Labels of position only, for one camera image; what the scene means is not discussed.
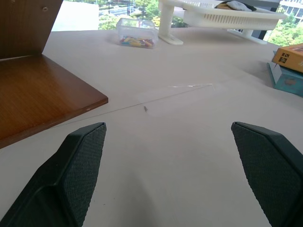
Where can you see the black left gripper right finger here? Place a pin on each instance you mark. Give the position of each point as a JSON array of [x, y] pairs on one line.
[[267, 170]]

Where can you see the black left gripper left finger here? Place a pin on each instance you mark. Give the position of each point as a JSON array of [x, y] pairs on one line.
[[71, 175]]

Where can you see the brown wooden shelf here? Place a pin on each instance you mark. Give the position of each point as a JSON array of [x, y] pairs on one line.
[[35, 87]]

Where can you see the teal box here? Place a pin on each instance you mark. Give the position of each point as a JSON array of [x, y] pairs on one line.
[[285, 80]]

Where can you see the orange box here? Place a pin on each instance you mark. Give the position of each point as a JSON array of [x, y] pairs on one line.
[[290, 58]]

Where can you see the clear plastic box of pins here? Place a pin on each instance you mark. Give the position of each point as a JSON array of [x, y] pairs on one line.
[[137, 34]]

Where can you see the white plastic dish rack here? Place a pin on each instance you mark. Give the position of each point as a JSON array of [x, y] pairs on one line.
[[220, 16]]

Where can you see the dark cloth in rack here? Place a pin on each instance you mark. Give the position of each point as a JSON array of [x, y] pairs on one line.
[[236, 5]]

